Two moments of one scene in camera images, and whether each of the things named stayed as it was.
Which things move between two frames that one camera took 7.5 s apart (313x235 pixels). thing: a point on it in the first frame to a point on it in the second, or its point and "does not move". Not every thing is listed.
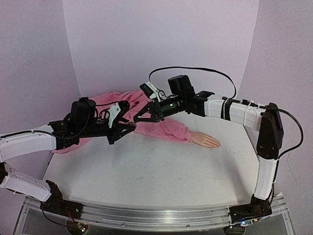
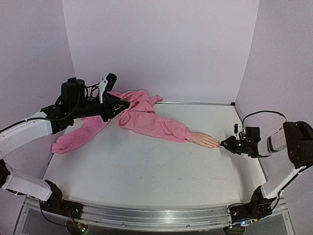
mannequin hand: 203,139 does not move
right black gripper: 158,110 to 235,144
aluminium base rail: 167,218 does not move
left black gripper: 117,134 to 112,100
